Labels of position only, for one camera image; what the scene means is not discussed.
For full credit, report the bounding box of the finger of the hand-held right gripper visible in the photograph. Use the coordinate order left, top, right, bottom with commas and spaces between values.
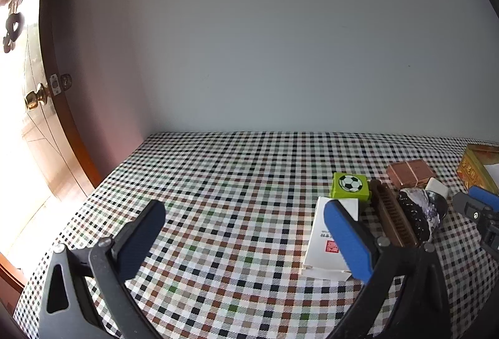
468, 185, 499, 213
453, 193, 494, 230

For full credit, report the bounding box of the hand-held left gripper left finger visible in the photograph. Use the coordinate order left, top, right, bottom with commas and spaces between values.
37, 199, 167, 339

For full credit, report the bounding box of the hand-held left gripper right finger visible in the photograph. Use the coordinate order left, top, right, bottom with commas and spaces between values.
323, 199, 455, 339

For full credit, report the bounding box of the white box with red label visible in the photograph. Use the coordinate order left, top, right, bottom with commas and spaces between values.
303, 196, 361, 281

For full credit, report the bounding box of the gold tin box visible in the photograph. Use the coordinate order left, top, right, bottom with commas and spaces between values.
457, 144, 499, 195

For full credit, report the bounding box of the brown wooden comb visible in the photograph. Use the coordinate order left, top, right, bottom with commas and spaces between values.
368, 180, 419, 248

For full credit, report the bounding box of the green soccer ball block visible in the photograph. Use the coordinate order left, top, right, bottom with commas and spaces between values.
330, 172, 370, 203

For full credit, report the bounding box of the cream rectangular block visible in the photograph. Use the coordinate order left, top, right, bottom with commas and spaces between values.
424, 178, 451, 199

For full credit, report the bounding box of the checkered tablecloth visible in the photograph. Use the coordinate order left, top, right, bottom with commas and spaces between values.
13, 131, 499, 339

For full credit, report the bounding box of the wooden door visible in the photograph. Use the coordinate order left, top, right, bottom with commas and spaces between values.
0, 0, 104, 301

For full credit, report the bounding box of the brass door latch plate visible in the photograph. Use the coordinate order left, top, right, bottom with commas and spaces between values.
50, 74, 73, 95

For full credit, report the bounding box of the brass door knob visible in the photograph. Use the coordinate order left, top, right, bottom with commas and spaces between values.
25, 83, 52, 111

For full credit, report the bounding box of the dark door ornament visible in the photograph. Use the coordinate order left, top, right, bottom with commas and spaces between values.
2, 0, 26, 53

